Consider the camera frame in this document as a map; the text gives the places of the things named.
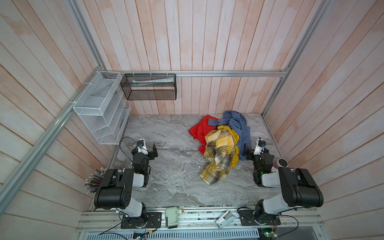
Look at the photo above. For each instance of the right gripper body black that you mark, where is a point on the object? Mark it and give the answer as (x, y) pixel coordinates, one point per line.
(250, 153)

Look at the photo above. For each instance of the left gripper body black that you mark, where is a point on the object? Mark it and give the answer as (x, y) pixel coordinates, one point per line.
(149, 153)

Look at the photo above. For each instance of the blue checked shirt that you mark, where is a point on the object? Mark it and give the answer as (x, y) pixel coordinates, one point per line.
(237, 122)

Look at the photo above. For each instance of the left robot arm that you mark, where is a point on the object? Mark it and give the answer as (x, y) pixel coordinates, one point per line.
(116, 187)

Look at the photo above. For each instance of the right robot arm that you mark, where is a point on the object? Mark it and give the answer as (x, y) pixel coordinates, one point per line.
(298, 188)

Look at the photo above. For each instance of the mustard yellow cloth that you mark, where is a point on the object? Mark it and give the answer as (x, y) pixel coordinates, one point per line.
(227, 149)

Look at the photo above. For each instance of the yellow plaid cloth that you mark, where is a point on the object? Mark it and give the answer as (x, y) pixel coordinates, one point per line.
(212, 173)

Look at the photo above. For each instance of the red cloth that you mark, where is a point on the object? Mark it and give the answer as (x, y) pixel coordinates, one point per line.
(201, 129)

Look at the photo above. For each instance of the red cup of pencils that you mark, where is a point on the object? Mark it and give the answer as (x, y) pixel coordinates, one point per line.
(93, 182)

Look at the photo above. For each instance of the pale green box device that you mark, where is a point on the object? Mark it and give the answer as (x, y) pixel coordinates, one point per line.
(172, 217)

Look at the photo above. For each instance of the white clamp device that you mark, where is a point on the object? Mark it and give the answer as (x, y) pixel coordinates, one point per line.
(225, 219)

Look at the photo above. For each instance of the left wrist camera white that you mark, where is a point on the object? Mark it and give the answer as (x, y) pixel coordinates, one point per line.
(141, 147)

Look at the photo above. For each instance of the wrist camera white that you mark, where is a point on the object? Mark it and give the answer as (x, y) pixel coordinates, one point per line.
(260, 147)
(141, 147)

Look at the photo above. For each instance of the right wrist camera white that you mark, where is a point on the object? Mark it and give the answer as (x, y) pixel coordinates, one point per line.
(260, 147)

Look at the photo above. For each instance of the white wire mesh shelf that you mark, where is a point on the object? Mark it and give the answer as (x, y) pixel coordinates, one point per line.
(103, 109)

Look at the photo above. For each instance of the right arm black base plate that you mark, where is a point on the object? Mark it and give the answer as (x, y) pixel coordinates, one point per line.
(249, 217)

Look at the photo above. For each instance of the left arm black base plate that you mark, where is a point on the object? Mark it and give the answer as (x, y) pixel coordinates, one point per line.
(146, 220)

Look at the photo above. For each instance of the black wire mesh basket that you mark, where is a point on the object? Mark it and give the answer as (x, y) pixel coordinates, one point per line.
(148, 87)

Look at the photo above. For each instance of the horizontal aluminium wall rail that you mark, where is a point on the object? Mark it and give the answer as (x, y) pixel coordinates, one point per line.
(232, 73)

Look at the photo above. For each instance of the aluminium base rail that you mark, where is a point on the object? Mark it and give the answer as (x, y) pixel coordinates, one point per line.
(193, 218)

